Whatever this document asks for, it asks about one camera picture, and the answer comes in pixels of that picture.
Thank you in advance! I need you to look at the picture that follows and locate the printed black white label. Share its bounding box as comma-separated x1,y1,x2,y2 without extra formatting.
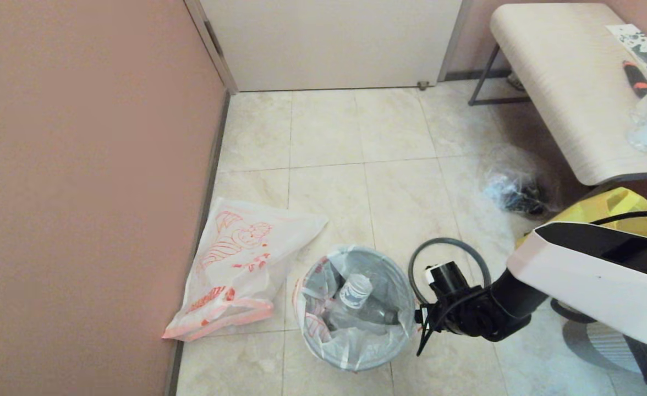
606,24,647,69

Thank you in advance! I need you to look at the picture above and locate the translucent white red-trimmed bag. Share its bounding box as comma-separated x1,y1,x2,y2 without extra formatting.
293,246,429,370

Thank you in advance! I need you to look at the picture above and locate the grey ribbed robot base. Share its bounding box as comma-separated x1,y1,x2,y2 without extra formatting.
549,300,647,375

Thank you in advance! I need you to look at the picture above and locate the yellow shopping bag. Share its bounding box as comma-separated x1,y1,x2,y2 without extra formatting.
516,187,647,248

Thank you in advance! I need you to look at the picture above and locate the white bag with cartoon print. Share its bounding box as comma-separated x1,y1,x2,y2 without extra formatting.
162,197,328,342

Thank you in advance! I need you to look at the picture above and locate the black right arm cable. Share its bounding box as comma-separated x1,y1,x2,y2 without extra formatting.
416,211,647,357

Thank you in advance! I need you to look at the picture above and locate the grey plastic bin ring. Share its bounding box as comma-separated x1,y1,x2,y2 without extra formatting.
409,238,492,309

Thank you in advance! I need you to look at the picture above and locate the beige table with metal legs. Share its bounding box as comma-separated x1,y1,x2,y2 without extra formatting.
469,3,647,186

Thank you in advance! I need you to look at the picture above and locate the black round trash bin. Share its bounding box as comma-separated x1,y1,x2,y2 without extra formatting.
296,246,419,372

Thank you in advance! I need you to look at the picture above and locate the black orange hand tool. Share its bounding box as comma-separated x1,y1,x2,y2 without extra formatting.
623,60,647,98

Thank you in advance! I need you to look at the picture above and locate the white door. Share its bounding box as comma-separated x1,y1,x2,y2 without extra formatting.
200,0,463,92

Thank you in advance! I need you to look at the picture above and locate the clear bag with dark contents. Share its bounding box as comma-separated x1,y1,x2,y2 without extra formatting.
483,146,561,218

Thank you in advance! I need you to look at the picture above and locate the crushed clear plastic bottle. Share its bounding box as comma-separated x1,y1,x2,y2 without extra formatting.
323,273,398,331

